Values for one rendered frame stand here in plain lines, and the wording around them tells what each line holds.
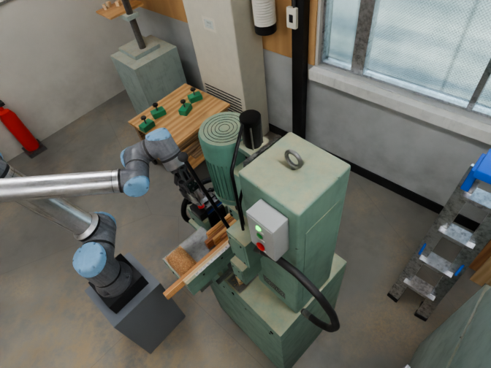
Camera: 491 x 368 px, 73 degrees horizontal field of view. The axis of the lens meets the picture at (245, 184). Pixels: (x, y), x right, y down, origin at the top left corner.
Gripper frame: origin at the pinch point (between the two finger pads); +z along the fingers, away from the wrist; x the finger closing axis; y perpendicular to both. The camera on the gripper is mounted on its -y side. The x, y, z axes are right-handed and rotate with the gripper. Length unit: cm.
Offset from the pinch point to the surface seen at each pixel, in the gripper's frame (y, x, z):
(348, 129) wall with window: -42, 143, 47
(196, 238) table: -3.0, -9.4, 14.1
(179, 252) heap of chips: 0.4, -19.5, 12.3
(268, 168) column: 60, 5, -21
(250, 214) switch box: 62, -7, -15
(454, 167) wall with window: 26, 148, 80
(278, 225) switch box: 69, -5, -11
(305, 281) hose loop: 67, -5, 10
